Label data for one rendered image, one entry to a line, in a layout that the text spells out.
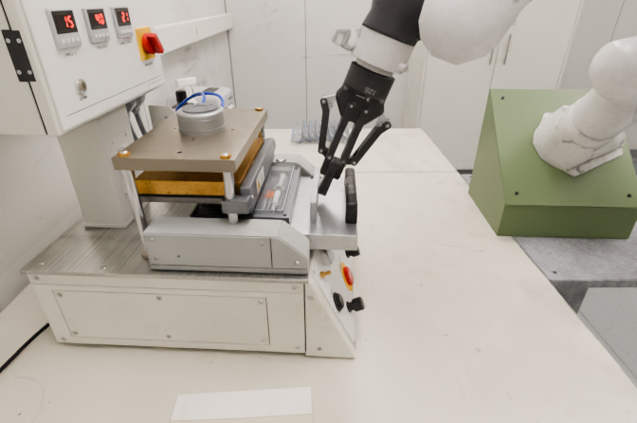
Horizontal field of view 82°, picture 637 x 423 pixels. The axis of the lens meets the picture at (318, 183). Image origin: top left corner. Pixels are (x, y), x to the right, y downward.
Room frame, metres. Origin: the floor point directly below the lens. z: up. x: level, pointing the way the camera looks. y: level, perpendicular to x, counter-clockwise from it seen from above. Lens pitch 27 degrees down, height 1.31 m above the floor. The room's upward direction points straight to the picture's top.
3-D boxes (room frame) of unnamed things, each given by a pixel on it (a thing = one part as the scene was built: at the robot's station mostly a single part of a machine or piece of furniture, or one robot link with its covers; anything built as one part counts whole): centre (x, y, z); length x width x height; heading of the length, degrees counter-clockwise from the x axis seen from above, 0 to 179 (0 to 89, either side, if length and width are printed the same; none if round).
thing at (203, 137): (0.64, 0.23, 1.08); 0.31 x 0.24 x 0.13; 177
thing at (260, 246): (0.48, 0.14, 0.97); 0.25 x 0.05 x 0.07; 87
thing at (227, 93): (1.59, 0.50, 0.88); 0.25 x 0.20 x 0.17; 85
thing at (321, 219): (0.61, 0.08, 0.97); 0.30 x 0.22 x 0.08; 87
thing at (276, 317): (0.64, 0.19, 0.84); 0.53 x 0.37 x 0.17; 87
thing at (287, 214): (0.62, 0.13, 0.98); 0.20 x 0.17 x 0.03; 177
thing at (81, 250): (0.62, 0.24, 0.93); 0.46 x 0.35 x 0.01; 87
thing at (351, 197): (0.61, -0.06, 0.99); 0.15 x 0.02 x 0.04; 177
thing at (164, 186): (0.63, 0.20, 1.07); 0.22 x 0.17 x 0.10; 177
